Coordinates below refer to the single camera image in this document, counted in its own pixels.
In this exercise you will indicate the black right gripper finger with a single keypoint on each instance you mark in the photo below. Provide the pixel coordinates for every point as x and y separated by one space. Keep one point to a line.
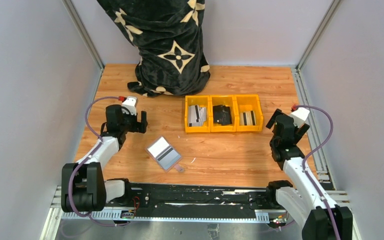
300 131
272 119

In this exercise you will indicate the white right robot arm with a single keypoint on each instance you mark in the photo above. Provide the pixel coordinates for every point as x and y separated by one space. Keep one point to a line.
317 214

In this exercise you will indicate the yellow bin middle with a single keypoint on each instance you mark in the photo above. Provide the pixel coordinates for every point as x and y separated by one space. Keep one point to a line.
228 100

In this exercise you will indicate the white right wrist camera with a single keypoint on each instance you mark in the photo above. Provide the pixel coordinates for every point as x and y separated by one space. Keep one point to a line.
299 116

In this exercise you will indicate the aluminium frame rail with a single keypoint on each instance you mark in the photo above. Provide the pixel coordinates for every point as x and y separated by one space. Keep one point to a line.
72 11
320 160

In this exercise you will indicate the cream card in right bin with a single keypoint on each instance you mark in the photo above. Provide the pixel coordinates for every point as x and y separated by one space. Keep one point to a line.
248 118

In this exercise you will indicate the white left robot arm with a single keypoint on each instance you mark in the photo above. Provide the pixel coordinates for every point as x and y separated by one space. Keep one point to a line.
83 187

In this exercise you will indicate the yellow bin right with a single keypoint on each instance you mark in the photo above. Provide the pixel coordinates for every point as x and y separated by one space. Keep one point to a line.
247 102

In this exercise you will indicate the black patterned blanket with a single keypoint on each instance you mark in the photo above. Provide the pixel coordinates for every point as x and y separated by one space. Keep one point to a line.
168 35

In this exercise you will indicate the dark card in middle bin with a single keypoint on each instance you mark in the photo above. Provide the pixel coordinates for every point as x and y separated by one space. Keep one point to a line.
222 115

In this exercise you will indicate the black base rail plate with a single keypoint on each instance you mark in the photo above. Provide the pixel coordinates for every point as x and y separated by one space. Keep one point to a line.
176 202

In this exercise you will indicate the aluminium frame rail right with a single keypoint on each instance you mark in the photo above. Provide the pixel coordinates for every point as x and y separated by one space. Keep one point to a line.
320 160

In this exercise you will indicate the aluminium frame rail left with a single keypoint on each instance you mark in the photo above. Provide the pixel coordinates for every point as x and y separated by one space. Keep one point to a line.
72 11

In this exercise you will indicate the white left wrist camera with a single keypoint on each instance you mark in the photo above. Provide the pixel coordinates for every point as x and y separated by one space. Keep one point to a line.
129 106

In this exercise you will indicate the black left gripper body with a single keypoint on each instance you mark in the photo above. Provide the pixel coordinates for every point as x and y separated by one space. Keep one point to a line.
124 128

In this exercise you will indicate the silver cards in left bin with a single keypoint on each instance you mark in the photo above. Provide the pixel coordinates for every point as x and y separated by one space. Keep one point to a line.
197 116

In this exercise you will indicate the yellow bin left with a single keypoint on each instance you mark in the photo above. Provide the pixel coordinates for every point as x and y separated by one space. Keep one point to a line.
201 100

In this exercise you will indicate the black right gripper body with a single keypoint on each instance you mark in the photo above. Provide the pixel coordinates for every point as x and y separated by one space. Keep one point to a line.
273 142

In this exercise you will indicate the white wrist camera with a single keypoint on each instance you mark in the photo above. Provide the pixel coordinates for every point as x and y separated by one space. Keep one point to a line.
129 106
299 116

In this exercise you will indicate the yellow bin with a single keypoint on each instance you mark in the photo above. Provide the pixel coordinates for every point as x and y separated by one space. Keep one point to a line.
201 100
228 100
247 102

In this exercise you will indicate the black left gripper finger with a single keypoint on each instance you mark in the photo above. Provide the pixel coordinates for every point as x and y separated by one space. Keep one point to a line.
143 124
131 120

